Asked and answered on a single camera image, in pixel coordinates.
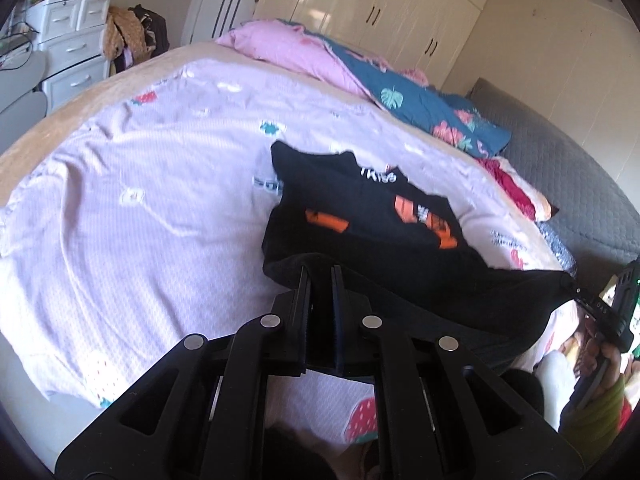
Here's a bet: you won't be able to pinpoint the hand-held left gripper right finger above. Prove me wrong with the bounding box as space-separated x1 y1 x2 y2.
330 265 587 480

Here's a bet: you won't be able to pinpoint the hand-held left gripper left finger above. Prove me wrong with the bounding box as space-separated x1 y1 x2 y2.
55 265 314 480

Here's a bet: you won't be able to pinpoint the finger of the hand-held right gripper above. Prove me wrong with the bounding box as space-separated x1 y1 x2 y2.
561 274 609 319

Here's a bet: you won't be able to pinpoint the black long-sleeve shirt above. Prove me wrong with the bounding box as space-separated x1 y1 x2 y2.
261 140 577 362

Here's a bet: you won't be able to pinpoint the person's right forearm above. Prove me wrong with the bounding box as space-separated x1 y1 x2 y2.
559 372 630 457

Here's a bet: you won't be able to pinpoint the pile of brown clothes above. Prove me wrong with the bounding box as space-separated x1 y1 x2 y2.
112 5 172 74

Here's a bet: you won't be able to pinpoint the person's right hand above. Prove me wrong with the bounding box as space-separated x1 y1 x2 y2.
579 321 625 387

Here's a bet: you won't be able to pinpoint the blue patterned pillow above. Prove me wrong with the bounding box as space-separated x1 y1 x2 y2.
536 220 579 277

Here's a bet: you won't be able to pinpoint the white cloth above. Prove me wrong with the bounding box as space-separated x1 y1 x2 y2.
534 351 577 429

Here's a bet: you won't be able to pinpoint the red floral pillow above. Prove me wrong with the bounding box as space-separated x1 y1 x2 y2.
475 156 561 223

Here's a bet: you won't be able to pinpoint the grey quilted headboard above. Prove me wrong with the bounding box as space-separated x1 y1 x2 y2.
465 77 640 286

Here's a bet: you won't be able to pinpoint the pink printed bedsheet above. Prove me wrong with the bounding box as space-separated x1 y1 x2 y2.
0 55 581 443

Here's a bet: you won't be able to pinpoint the blue floral quilt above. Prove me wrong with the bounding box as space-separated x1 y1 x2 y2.
279 20 513 159

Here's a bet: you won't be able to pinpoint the pink duvet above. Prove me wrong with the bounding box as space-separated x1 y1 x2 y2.
215 19 372 102

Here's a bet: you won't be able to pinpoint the white wardrobe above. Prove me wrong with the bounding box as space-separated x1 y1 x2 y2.
252 0 494 92

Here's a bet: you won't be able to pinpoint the white door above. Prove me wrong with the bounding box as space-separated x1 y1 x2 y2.
180 0 272 47

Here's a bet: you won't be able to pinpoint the white drawer cabinet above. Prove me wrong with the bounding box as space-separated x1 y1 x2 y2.
25 0 112 112

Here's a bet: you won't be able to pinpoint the grey board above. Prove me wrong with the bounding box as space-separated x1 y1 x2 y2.
0 52 49 127

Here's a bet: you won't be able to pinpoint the tangled cables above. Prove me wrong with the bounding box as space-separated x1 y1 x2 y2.
0 27 38 70

